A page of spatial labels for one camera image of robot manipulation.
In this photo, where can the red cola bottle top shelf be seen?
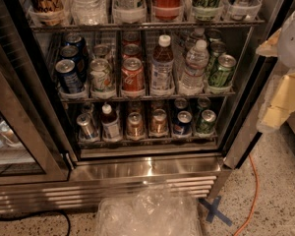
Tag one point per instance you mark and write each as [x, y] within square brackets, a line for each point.
[166, 10]

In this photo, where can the middle red cola can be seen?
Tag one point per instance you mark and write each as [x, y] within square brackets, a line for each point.
[131, 51]

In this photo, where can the rear red cola can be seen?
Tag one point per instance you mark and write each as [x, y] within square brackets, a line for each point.
[131, 37]

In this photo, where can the green bottle top shelf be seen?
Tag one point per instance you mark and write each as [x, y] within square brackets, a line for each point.
[205, 10]

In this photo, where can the stainless steel fridge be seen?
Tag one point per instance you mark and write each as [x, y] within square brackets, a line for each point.
[100, 168]

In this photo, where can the front red cola can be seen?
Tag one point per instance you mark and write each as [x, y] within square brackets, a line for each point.
[133, 78]

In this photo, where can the white green soda can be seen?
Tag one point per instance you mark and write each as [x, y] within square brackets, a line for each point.
[102, 51]
[101, 79]

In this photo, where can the middle green soda can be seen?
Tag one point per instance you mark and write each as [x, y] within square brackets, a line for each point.
[216, 49]

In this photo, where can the green can bottom shelf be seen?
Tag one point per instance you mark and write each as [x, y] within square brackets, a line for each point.
[205, 123]

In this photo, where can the rear white green soda can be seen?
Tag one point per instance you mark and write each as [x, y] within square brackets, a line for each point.
[102, 51]

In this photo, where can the middle blue soda can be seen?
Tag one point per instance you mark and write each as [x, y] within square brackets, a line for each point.
[73, 53]

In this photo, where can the glass fridge door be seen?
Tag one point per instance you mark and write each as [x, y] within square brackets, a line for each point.
[38, 159]

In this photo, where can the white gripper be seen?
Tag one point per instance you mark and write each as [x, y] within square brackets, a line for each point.
[293, 38]

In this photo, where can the blue tape cross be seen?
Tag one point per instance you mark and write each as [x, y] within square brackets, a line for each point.
[213, 211]

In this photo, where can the orange can shelf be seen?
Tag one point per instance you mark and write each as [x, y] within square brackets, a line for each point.
[158, 122]
[135, 125]

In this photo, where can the silver can bottom shelf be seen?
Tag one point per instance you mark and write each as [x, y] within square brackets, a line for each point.
[87, 127]

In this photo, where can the rear blue soda can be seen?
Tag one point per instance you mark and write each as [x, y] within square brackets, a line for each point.
[73, 38]

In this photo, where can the blue soda can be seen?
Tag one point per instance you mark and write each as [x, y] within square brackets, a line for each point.
[73, 53]
[68, 76]
[73, 38]

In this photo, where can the red cola can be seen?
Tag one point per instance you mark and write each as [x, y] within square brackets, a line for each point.
[131, 51]
[133, 78]
[131, 37]

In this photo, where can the clear water bottle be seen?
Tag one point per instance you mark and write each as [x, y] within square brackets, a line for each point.
[192, 79]
[193, 37]

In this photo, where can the front orange can bottom shelf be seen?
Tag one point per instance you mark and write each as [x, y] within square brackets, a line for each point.
[135, 125]

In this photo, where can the front blue soda can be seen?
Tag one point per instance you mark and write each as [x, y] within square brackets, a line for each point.
[68, 76]

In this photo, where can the clear plastic bin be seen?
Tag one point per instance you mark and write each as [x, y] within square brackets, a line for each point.
[151, 212]

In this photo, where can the white label bottle top shelf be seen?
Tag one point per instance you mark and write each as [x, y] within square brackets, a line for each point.
[128, 11]

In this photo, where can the small tea bottle bottom shelf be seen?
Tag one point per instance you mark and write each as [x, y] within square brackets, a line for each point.
[110, 122]

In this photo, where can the brown tea bottle white cap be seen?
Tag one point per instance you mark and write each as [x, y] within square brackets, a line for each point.
[161, 66]

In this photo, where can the clear bottle top shelf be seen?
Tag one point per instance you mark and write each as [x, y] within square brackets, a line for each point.
[88, 12]

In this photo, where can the front white green soda can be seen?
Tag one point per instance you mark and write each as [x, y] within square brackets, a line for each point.
[101, 79]

